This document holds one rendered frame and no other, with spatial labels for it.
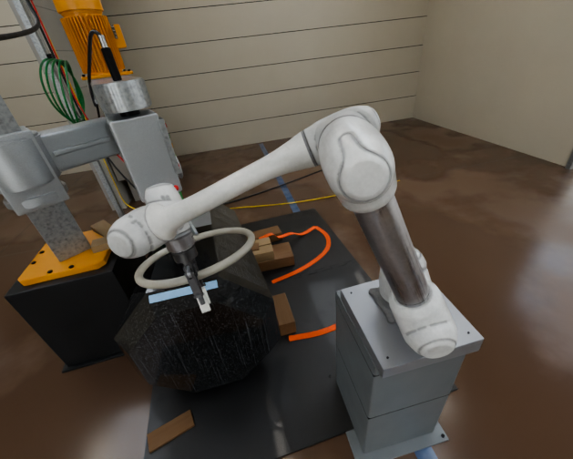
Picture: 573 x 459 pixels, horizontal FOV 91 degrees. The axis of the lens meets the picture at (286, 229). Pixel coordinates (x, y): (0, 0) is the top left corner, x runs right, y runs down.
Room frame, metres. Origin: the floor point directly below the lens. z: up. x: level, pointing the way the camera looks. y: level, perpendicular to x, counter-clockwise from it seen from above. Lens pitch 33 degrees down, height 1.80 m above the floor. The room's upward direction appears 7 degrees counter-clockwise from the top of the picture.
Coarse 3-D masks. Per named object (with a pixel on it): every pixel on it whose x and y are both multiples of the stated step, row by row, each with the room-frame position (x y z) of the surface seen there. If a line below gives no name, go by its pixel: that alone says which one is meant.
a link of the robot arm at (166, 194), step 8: (160, 184) 0.79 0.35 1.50; (168, 184) 0.79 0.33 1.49; (152, 192) 0.76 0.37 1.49; (160, 192) 0.76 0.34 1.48; (168, 192) 0.77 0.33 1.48; (176, 192) 0.79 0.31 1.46; (152, 200) 0.74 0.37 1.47; (160, 200) 0.74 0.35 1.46; (168, 200) 0.75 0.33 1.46; (176, 200) 0.77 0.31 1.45; (184, 224) 0.75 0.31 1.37
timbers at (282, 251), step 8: (256, 232) 2.60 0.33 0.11; (264, 232) 2.58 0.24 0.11; (272, 232) 2.56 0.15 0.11; (280, 232) 2.54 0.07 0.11; (272, 240) 2.52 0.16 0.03; (280, 248) 2.24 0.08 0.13; (288, 248) 2.22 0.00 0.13; (280, 256) 2.11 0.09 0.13; (288, 256) 2.10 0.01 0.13; (264, 264) 2.06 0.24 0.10; (272, 264) 2.07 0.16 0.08; (280, 264) 2.07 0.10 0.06; (288, 264) 2.09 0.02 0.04
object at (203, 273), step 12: (228, 228) 1.15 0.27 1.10; (240, 228) 1.10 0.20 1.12; (252, 240) 0.92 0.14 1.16; (156, 252) 1.04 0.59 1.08; (168, 252) 1.06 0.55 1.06; (240, 252) 0.83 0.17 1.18; (144, 264) 0.93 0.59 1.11; (216, 264) 0.76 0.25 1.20; (228, 264) 0.77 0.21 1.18; (204, 276) 0.72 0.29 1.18; (156, 288) 0.72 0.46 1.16
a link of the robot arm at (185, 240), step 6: (180, 234) 0.73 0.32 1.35; (186, 234) 0.74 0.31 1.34; (192, 234) 0.77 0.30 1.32; (174, 240) 0.72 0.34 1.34; (180, 240) 0.72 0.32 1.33; (186, 240) 0.73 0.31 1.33; (192, 240) 0.75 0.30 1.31; (168, 246) 0.72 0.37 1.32; (174, 246) 0.72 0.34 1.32; (180, 246) 0.72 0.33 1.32; (186, 246) 0.72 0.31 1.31; (174, 252) 0.73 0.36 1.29
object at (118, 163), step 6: (114, 156) 3.94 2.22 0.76; (120, 156) 3.95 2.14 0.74; (114, 162) 3.94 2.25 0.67; (120, 162) 3.95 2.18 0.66; (114, 168) 3.93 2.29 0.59; (120, 168) 3.94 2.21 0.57; (126, 168) 3.95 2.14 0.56; (120, 174) 3.94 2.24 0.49; (126, 174) 3.95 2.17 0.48; (132, 192) 4.07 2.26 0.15; (138, 198) 4.08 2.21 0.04
